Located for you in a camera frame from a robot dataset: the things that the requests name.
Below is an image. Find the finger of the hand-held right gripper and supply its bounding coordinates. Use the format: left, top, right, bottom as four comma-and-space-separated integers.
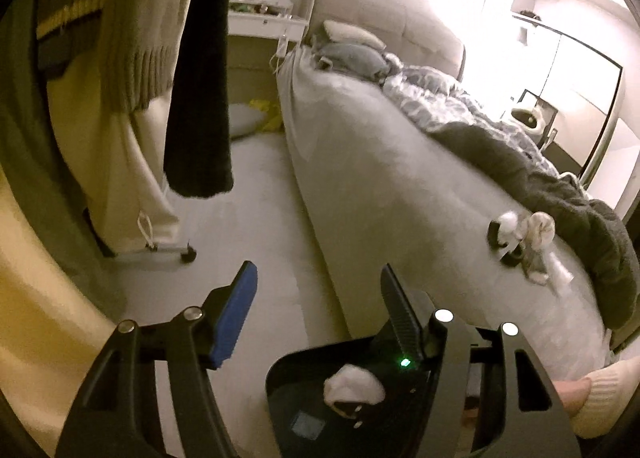
334, 400, 368, 431

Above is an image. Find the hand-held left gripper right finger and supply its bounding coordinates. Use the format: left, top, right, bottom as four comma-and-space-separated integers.
380, 263, 584, 458

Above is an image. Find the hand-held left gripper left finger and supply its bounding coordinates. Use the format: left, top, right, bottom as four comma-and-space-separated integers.
55, 261, 260, 458

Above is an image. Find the white tissue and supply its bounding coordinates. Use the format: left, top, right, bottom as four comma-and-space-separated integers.
323, 363, 387, 407
500, 211, 523, 239

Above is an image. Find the black trash bin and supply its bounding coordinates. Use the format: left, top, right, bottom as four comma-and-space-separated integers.
264, 333, 436, 458

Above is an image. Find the small white tissue scrap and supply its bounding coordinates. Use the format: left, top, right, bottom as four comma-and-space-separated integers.
522, 258, 551, 286

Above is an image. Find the pile of socks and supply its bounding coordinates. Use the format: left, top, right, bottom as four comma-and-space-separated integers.
522, 211, 557, 259

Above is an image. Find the person's right forearm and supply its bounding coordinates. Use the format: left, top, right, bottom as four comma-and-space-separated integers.
552, 355, 640, 439

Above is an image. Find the clothes rack base with wheel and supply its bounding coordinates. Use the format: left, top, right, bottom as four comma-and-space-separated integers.
115, 241, 198, 261

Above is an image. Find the grey bed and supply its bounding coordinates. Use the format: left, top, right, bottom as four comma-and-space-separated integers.
276, 45, 631, 379

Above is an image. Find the dark grey fleece blanket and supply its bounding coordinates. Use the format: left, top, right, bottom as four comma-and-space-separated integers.
427, 121, 640, 331

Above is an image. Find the cream hanging cloth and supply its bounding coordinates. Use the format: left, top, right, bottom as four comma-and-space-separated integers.
0, 173, 118, 444

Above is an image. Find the grey cushion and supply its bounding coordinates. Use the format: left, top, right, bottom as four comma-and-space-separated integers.
227, 103, 266, 139

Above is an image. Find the yellow plastic bag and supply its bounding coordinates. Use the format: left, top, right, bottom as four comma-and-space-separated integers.
250, 98, 284, 132

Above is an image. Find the grey patterned duvet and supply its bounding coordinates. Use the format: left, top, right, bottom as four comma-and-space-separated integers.
382, 63, 561, 174

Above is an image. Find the black hanging garment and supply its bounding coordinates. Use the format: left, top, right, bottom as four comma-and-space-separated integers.
163, 0, 238, 198

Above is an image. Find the grey pillow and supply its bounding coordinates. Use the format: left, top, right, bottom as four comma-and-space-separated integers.
312, 42, 401, 82

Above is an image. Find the olive green hanging garment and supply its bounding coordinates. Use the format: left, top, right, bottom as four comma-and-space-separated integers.
0, 0, 118, 299

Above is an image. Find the white pillow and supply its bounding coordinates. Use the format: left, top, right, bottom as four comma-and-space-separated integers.
322, 19, 386, 50

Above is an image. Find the white vanity desk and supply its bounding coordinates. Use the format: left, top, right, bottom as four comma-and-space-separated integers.
227, 3, 309, 46

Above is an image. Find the grey upholstered headboard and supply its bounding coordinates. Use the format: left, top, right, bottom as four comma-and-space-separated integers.
302, 0, 467, 84

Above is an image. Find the pile of desk clutter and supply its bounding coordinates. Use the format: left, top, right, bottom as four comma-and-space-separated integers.
230, 1, 292, 18

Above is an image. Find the black frame chair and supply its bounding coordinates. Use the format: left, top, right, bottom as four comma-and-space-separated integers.
517, 88, 559, 149

